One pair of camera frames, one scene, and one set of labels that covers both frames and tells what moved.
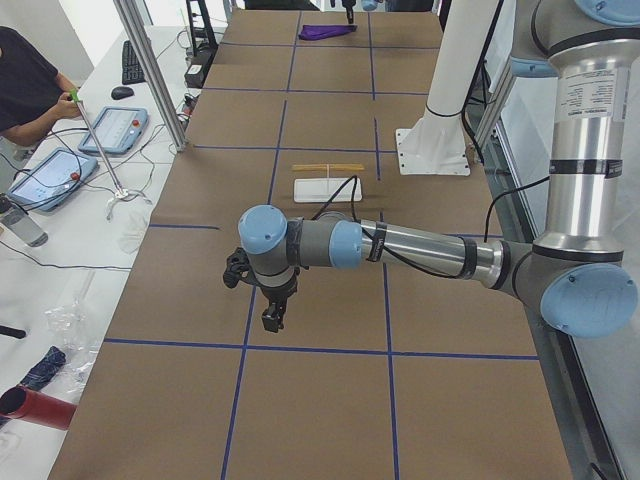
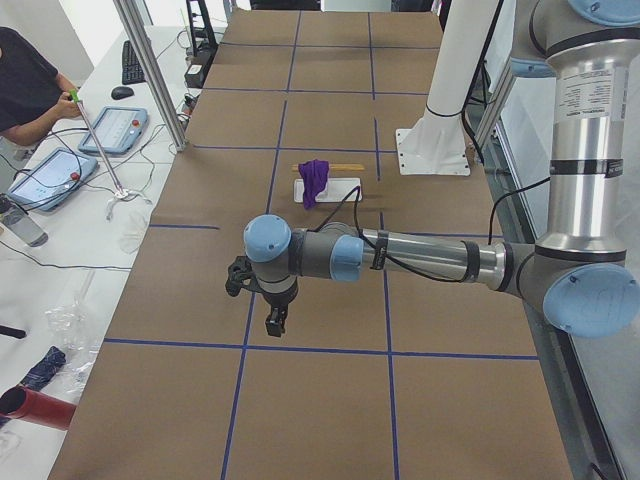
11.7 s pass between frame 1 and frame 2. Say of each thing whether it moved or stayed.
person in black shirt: stayed
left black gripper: stayed
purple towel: moved
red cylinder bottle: stayed
